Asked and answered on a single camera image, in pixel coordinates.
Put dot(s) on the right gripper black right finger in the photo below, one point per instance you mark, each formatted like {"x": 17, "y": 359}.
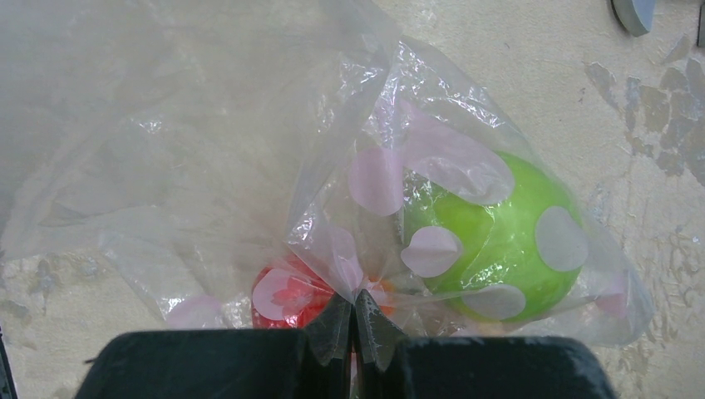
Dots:
{"x": 391, "y": 364}

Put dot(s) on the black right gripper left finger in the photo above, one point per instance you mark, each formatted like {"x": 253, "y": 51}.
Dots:
{"x": 311, "y": 362}

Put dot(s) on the red fake fruit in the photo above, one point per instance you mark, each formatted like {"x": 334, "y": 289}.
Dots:
{"x": 288, "y": 294}

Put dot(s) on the clear zip top bag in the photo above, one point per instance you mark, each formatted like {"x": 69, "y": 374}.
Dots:
{"x": 189, "y": 144}

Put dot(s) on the green orange fake mango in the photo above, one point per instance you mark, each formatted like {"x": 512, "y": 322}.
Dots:
{"x": 381, "y": 291}

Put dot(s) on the black mounting base rail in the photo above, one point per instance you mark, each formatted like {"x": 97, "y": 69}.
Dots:
{"x": 8, "y": 389}

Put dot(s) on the red handled adjustable wrench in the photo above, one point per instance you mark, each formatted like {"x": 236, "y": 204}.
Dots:
{"x": 641, "y": 18}

